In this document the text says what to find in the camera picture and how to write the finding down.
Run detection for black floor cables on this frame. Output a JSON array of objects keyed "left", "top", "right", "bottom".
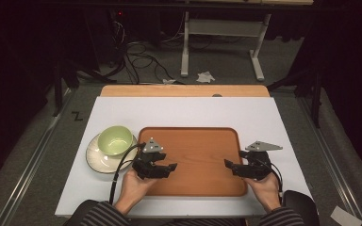
[{"left": 106, "top": 18, "right": 186, "bottom": 86}]

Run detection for white table board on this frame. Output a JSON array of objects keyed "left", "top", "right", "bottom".
[{"left": 54, "top": 96, "right": 313, "bottom": 218}]

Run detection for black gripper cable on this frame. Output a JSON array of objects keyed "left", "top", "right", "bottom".
[
  {"left": 255, "top": 157, "right": 285, "bottom": 205},
  {"left": 108, "top": 142, "right": 147, "bottom": 205}
]

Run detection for large crumpled white paper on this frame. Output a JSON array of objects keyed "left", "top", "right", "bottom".
[{"left": 195, "top": 71, "right": 217, "bottom": 84}]

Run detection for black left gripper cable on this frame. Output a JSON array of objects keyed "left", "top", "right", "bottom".
[{"left": 108, "top": 142, "right": 147, "bottom": 205}]

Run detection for person's left hand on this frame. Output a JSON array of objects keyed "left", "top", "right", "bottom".
[{"left": 113, "top": 169, "right": 158, "bottom": 217}]

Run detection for green bowl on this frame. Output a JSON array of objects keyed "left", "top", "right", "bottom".
[{"left": 97, "top": 125, "right": 134, "bottom": 157}]

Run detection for black stand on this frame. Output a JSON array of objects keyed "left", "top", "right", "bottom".
[
  {"left": 266, "top": 64, "right": 325, "bottom": 129},
  {"left": 52, "top": 57, "right": 109, "bottom": 118}
]

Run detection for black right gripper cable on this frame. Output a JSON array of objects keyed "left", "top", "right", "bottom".
[{"left": 255, "top": 157, "right": 285, "bottom": 205}]

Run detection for person's right hand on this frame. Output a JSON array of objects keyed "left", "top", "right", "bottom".
[{"left": 242, "top": 171, "right": 283, "bottom": 214}]

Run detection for wooden tray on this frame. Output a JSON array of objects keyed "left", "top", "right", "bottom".
[{"left": 137, "top": 126, "right": 249, "bottom": 198}]

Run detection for metal floor rail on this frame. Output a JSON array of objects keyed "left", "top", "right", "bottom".
[
  {"left": 0, "top": 89, "right": 74, "bottom": 226},
  {"left": 296, "top": 96, "right": 362, "bottom": 226}
]

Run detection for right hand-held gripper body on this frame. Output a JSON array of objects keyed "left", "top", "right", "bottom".
[{"left": 238, "top": 140, "right": 284, "bottom": 182}]

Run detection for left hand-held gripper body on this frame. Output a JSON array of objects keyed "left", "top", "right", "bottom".
[{"left": 131, "top": 137, "right": 168, "bottom": 181}]

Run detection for white desk frame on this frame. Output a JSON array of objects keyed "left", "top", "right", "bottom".
[{"left": 180, "top": 11, "right": 273, "bottom": 83}]

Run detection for flat white paper sheet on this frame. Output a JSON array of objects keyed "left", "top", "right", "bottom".
[{"left": 330, "top": 205, "right": 362, "bottom": 226}]

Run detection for cream plate with dark rim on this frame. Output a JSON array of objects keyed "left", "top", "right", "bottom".
[{"left": 85, "top": 133, "right": 139, "bottom": 174}]

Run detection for black chair armrest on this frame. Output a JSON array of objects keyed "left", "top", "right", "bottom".
[{"left": 282, "top": 189, "right": 321, "bottom": 226}]

